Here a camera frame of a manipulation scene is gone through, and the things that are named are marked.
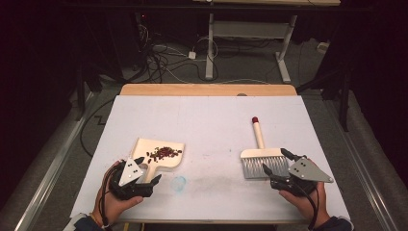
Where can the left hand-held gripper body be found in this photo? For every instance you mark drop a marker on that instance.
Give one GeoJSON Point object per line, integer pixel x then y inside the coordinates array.
{"type": "Point", "coordinates": [130, 173]}

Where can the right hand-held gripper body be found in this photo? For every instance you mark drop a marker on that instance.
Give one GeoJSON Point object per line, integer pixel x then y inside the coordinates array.
{"type": "Point", "coordinates": [304, 171]}

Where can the cream plastic dustpan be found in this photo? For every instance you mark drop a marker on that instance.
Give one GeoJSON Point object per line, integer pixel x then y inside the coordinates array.
{"type": "Point", "coordinates": [141, 147]}

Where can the pile of red beans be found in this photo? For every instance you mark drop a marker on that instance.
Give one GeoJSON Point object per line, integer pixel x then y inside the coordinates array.
{"type": "Point", "coordinates": [163, 153]}

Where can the person's right hand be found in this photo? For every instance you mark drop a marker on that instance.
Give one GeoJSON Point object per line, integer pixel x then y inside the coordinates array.
{"type": "Point", "coordinates": [308, 202]}

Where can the person's left hand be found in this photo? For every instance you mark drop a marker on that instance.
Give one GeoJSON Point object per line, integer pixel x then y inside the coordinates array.
{"type": "Point", "coordinates": [117, 208]}

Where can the white table mat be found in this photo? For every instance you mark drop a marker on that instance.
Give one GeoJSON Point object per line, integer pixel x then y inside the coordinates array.
{"type": "Point", "coordinates": [224, 112]}

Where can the black metal stand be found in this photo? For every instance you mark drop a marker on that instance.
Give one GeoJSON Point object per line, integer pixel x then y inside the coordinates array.
{"type": "Point", "coordinates": [344, 96]}

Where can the wooden table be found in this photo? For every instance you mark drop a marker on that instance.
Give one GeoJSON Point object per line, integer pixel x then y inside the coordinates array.
{"type": "Point", "coordinates": [205, 89]}

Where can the white power adapter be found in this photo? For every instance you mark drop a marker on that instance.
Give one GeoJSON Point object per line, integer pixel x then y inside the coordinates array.
{"type": "Point", "coordinates": [191, 55]}

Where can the aluminium floor rail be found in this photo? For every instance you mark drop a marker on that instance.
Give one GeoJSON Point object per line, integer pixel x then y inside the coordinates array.
{"type": "Point", "coordinates": [375, 195]}
{"type": "Point", "coordinates": [48, 179]}

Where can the white metal desk frame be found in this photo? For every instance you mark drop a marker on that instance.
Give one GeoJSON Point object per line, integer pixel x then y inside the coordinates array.
{"type": "Point", "coordinates": [250, 29]}

